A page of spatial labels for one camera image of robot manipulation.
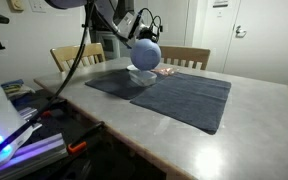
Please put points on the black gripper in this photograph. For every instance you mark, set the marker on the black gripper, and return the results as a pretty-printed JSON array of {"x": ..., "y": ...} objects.
[{"x": 149, "y": 33}]

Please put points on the blue bowl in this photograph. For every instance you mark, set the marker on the blue bowl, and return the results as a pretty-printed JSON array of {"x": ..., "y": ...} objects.
[{"x": 145, "y": 55}]

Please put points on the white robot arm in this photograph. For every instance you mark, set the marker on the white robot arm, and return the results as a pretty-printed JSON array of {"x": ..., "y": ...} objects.
[{"x": 105, "y": 10}]

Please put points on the orange snack packet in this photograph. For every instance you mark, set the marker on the orange snack packet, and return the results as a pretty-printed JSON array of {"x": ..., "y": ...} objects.
[{"x": 165, "y": 71}]

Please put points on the dark wooden chair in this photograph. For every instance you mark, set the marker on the dark wooden chair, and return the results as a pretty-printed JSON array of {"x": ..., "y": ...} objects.
[{"x": 185, "y": 56}]

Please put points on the clear plastic container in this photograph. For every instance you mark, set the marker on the clear plastic container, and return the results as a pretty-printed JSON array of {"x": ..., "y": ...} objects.
[{"x": 143, "y": 78}]

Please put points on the dark blue cloth mat left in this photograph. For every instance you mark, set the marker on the dark blue cloth mat left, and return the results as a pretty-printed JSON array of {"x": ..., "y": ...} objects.
[{"x": 117, "y": 83}]

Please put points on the dark blue cloth mat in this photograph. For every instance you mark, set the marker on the dark blue cloth mat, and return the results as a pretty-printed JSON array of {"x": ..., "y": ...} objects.
[
  {"x": 117, "y": 83},
  {"x": 194, "y": 100}
]

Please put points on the dark blue cloth mat right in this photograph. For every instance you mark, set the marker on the dark blue cloth mat right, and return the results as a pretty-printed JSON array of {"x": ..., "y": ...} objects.
[{"x": 194, "y": 100}]

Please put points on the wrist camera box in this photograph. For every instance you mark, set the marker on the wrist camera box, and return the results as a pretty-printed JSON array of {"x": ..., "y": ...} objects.
[{"x": 130, "y": 26}]

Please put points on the white door with handle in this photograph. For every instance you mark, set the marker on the white door with handle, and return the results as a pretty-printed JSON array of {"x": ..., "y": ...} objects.
[{"x": 259, "y": 44}]

